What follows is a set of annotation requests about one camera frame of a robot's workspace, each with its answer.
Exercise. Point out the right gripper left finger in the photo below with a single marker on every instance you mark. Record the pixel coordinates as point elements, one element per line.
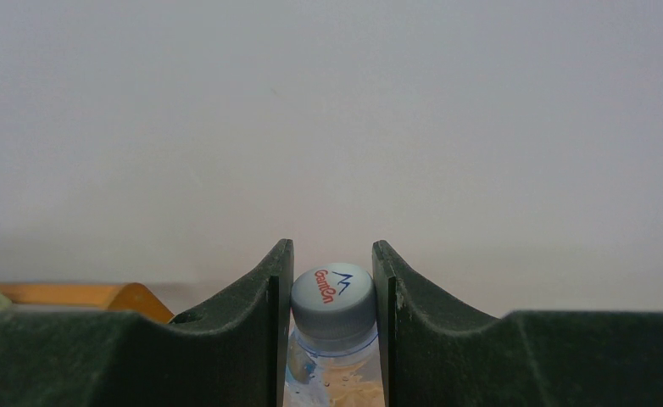
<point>230,350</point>

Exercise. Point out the wooden three-tier shelf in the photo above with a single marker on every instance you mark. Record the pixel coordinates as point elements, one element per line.
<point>131,296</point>

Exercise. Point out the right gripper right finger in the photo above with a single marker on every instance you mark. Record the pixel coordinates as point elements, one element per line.
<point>437,350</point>

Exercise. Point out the clear bottle purple label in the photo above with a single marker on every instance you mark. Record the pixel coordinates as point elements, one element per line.
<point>333,356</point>

